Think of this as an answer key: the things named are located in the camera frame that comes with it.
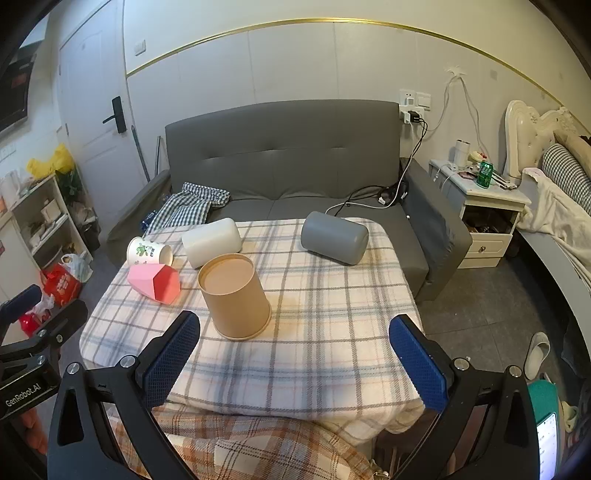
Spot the printed white paper cup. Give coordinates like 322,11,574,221
126,236,174,267

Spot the white kettle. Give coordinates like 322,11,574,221
0,168,23,208

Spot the white plastic cup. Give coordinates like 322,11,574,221
181,217,243,269

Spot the red gift bag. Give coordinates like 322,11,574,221
41,263,83,308

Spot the teal stool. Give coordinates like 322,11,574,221
526,381,561,480

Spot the white wall cable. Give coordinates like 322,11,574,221
441,67,483,160

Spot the white plastic bag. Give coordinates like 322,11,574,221
60,251,93,283

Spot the white door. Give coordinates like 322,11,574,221
58,0,155,250

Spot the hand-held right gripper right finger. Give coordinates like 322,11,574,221
389,314,542,480

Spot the black door lock handle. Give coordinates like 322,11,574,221
102,96,127,134

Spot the grey bed frame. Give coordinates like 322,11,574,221
515,226,591,352

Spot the green checked cloth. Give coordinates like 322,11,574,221
147,182,232,232

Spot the white nightstand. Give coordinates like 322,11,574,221
428,158,533,270

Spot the white bed blanket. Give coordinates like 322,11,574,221
515,167,591,296

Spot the dark wall appliance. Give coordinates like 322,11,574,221
0,39,42,134

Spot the yellow plastic bag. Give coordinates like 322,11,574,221
26,143,75,178

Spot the black charging cable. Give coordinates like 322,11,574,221
348,117,428,208

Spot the white slipper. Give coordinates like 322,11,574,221
524,331,551,378

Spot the checked pillow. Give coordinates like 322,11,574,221
540,143,591,224

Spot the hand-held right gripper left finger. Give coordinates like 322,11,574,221
47,310,201,480

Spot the white storage shelf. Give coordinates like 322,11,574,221
0,173,85,301

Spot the pink paper carton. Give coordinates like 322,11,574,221
127,264,182,306

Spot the grey sofa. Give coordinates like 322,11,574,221
106,99,474,303

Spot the orange plaid blanket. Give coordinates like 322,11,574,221
108,401,375,480

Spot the phone with lit screen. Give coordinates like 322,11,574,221
536,413,560,480

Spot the grey plastic cup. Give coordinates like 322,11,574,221
300,211,370,266

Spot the white charging cable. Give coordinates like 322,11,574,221
325,198,389,217

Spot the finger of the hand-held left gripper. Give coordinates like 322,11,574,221
0,299,89,366
0,284,43,344

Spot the cream padded headboard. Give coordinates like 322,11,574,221
502,99,580,181

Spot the brown paper cup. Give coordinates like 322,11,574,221
198,253,272,342

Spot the grey plaid blanket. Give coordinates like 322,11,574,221
78,217,428,446

